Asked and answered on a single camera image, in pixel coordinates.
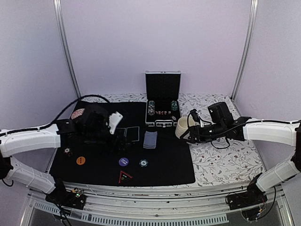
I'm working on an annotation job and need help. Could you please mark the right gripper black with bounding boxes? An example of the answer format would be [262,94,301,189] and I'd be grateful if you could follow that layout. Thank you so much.
[180,121,225,144]

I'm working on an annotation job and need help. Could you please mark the purple small blind button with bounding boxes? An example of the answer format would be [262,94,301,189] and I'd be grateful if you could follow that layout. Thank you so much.
[119,157,129,167]

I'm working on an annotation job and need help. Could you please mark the dark green poker chip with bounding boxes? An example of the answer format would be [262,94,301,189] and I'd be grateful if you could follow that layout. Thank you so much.
[139,159,149,167]

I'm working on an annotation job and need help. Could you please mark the orange big blind button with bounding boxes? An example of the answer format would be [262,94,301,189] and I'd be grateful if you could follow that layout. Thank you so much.
[76,156,86,166]

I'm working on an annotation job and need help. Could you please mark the red brown poker chip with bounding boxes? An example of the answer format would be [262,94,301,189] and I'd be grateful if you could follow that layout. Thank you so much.
[63,148,72,156]

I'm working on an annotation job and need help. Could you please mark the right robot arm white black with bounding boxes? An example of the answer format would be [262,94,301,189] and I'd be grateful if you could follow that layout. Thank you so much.
[179,102,301,205]

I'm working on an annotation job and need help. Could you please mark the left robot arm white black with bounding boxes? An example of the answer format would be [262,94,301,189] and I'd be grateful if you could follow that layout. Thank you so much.
[0,98,125,204]

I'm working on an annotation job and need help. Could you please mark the cream ribbed ceramic mug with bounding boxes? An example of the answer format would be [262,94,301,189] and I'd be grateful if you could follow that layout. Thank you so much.
[175,116,197,138]

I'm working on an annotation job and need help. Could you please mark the black poker mat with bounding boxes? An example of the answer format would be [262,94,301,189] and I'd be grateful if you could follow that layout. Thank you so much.
[50,101,195,186]

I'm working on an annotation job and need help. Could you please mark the triangular red black marker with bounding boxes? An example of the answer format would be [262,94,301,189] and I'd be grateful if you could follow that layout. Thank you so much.
[119,170,133,184]

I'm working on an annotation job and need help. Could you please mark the right chip stack in case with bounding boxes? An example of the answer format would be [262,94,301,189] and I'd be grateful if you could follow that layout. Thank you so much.
[171,100,178,111]

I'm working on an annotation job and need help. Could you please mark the chip stack in case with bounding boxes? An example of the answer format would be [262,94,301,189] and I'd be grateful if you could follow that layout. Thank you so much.
[147,100,155,116]
[171,100,178,111]

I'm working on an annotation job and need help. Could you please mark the red dice row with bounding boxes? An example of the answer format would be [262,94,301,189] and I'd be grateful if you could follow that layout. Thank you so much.
[155,111,171,115]

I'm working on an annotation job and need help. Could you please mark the left chip stack in case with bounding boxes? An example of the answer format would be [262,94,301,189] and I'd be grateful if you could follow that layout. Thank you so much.
[147,100,155,116]

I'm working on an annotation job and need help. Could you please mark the aluminium poker chip case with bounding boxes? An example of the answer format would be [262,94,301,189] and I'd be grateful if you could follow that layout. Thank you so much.
[145,71,182,128]

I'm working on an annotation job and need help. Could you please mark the patterned ceramic bowl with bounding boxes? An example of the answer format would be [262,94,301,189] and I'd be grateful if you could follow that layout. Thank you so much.
[71,108,85,120]

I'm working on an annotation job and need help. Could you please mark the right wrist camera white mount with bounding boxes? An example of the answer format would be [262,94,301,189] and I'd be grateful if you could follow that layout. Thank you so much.
[190,109,204,127]

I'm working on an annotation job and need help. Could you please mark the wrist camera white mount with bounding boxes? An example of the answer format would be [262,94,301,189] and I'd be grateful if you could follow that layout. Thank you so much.
[108,112,123,135]
[190,109,204,127]

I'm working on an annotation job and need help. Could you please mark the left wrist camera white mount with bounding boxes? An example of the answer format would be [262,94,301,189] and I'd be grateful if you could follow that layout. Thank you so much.
[108,112,123,135]

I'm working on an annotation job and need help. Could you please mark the aluminium front rail frame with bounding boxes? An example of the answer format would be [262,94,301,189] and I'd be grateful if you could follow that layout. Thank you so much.
[20,182,297,226]

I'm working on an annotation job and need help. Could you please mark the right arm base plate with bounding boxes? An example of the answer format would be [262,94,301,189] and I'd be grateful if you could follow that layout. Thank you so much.
[225,190,268,210]

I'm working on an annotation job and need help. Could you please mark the right aluminium corner post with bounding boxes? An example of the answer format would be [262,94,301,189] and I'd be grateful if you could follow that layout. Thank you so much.
[231,0,259,102]

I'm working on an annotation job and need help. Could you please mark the aluminium corner post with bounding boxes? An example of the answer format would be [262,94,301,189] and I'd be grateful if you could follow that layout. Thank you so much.
[53,0,81,97]
[231,0,259,102]

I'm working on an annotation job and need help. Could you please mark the left aluminium corner post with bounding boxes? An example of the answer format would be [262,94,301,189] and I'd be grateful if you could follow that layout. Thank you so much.
[53,0,81,97]

